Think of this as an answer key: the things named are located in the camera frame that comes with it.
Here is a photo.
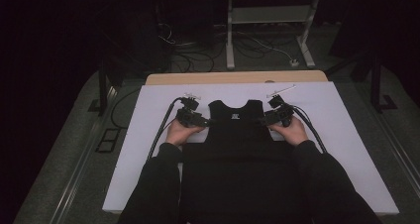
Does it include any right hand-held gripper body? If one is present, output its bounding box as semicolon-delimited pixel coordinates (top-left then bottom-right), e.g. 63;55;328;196
266;83;297;128

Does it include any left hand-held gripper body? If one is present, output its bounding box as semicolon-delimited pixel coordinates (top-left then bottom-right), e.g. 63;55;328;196
176;92;203;129

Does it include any black tank top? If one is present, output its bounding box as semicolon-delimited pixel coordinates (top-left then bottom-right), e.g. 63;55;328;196
179;99;313;224

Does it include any person's left hand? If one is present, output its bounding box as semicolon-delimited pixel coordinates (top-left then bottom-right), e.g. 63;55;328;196
164;118;206;148

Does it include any person's right hand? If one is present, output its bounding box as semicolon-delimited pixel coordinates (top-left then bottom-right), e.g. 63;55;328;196
266;114;310;148

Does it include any black metal stand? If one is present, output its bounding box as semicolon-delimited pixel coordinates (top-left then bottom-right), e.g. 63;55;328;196
87;58;115;117
370;52;399;114

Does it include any left hand-held gripper cable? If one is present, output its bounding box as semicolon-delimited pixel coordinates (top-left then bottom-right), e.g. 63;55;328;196
146;96;184;163

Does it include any hand-held gripper cable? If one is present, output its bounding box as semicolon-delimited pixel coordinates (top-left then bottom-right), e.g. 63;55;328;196
290;104;328;154
146;96;184;163

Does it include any right hand-held gripper cable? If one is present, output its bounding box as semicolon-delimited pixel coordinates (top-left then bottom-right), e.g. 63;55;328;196
290;104;328;154

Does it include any black floor cable bundle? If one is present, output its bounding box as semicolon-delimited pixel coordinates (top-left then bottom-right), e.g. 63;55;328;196
169;50;217;73

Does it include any white floor cable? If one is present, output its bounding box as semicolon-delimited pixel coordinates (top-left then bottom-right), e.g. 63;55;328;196
246;35;295;62

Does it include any thin black floor cable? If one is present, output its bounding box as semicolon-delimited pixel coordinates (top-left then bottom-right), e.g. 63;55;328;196
110;87;142;130

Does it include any grey metal desk frame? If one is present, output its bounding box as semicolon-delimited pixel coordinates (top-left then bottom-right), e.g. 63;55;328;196
213;0;321;70

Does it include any metal floor rail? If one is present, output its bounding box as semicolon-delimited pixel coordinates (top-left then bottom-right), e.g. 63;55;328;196
49;84;120;224
360;84;420;193

